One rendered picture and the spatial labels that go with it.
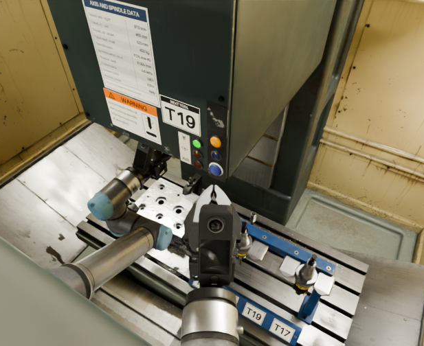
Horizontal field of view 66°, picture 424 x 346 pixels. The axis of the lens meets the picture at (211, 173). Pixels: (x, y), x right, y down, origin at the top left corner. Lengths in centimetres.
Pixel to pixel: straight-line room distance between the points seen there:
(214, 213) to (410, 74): 131
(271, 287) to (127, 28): 108
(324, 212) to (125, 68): 160
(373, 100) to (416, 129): 23
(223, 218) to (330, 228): 162
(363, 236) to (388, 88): 84
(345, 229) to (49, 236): 162
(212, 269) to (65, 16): 59
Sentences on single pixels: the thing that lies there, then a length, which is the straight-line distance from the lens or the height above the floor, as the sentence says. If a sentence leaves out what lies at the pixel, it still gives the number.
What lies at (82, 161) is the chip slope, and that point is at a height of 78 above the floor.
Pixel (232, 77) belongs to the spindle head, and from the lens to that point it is 58.
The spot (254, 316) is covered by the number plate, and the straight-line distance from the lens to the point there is 131.
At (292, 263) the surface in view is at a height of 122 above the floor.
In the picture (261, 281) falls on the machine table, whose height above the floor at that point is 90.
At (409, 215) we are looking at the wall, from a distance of 209.
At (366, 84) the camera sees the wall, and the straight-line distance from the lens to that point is 166.
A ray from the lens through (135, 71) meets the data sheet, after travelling 71.
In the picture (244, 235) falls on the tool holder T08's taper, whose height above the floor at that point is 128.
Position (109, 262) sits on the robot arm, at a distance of 82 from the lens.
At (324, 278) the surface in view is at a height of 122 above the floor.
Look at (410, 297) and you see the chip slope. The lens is 165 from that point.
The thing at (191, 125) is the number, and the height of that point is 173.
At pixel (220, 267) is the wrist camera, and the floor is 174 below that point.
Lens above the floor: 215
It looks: 46 degrees down
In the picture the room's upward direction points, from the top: straight up
